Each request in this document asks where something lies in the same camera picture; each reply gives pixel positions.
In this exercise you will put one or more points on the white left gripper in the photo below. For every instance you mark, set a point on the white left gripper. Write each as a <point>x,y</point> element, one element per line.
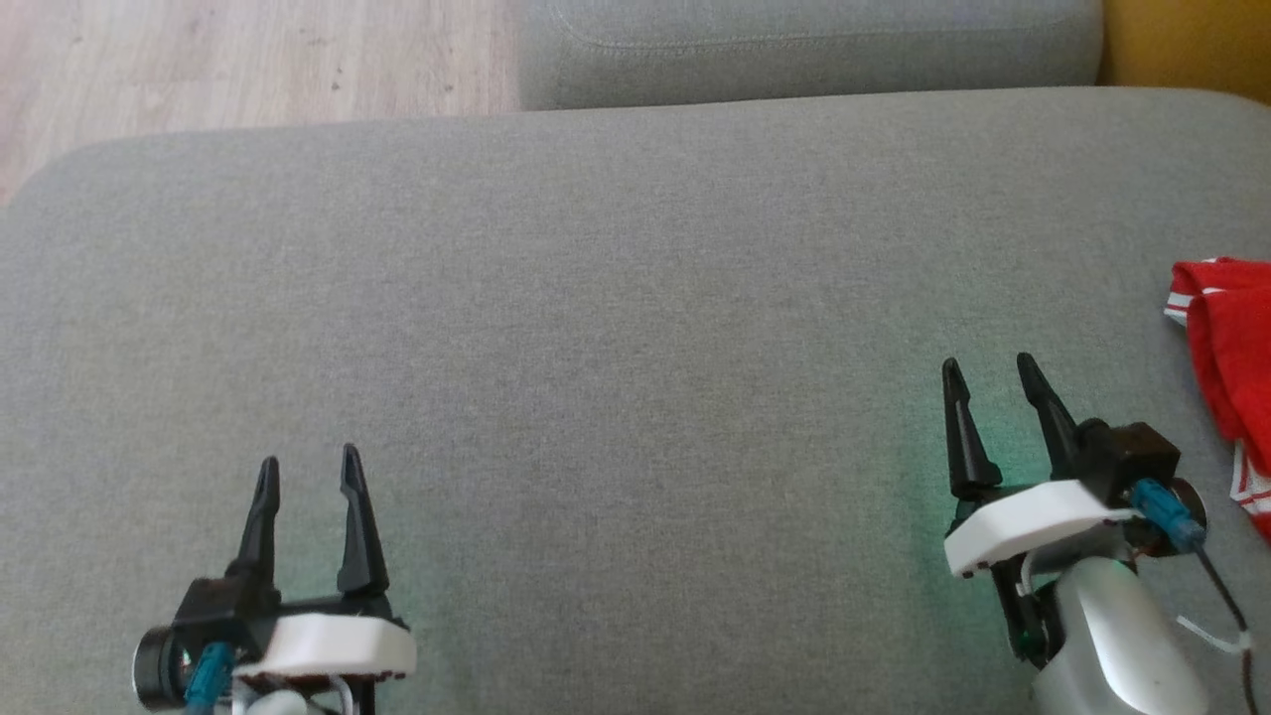
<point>328,645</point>

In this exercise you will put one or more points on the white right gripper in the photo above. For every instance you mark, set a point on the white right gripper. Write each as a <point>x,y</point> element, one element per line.
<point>1023,521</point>

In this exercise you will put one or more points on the red and white striped shirt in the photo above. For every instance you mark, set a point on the red and white striped shirt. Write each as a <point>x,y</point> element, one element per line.
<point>1236,348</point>

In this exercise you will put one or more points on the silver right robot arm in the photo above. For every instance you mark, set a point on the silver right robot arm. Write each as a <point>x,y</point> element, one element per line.
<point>1112,636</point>

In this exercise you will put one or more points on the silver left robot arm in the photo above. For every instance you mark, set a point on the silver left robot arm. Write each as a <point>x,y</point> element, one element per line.
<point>273,703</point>

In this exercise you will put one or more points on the grey fabric sofa seat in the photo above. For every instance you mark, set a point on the grey fabric sofa seat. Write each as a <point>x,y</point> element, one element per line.
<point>635,348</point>

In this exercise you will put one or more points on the grey sofa cushion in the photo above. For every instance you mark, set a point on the grey sofa cushion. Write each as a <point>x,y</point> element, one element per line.
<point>794,50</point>

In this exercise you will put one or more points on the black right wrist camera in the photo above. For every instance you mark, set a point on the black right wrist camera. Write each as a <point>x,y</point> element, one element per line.
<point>1132,452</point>

